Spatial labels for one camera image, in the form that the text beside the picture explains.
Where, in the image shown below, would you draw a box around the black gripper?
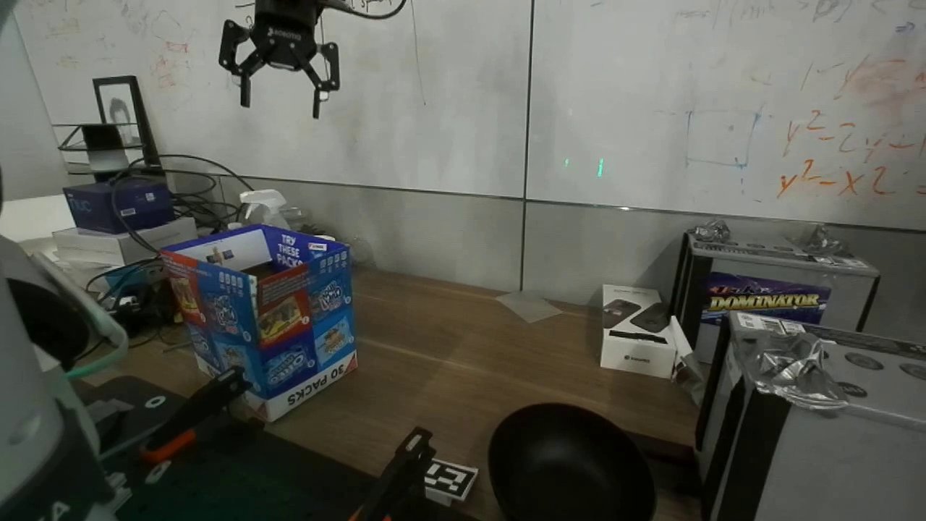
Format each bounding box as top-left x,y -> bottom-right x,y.
216,0 -> 342,122

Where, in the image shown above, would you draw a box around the dark blue box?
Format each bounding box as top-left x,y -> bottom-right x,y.
60,174 -> 179,238

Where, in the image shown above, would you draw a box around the blue printed carton box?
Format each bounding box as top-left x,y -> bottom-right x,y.
157,222 -> 361,424

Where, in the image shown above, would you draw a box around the white phone box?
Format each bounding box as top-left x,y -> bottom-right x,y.
597,281 -> 697,382

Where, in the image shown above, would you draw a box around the large grey battery box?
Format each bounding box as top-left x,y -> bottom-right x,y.
694,309 -> 926,521

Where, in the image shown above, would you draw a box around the white spray bottle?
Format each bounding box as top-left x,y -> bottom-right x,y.
236,184 -> 291,230

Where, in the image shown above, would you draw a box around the white paper stack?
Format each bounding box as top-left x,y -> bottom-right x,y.
41,213 -> 199,271

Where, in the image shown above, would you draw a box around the black white fiducial marker card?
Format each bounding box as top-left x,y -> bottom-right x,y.
419,458 -> 482,508

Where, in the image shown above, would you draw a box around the black bowl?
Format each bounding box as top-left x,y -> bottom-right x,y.
485,398 -> 660,521

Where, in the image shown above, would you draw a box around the grey battery with Dominator label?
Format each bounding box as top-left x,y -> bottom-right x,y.
672,222 -> 883,374

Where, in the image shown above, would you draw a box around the crumpled aluminium foil piece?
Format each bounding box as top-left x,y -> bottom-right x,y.
738,314 -> 846,414

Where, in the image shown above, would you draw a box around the black looped cables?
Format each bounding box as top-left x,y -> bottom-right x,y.
103,151 -> 257,256

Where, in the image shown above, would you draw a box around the black picture frame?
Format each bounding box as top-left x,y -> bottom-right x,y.
90,71 -> 164,175

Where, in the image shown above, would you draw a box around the black wire shelf tray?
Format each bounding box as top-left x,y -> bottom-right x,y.
54,117 -> 147,181

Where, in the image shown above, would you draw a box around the tangled thin dark wires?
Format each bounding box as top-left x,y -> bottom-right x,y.
83,256 -> 181,336

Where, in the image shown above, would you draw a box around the black tool with orange handle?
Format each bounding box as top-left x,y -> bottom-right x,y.
135,365 -> 252,469

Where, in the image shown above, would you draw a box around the black bracket stand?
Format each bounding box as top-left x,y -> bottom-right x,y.
346,424 -> 440,521

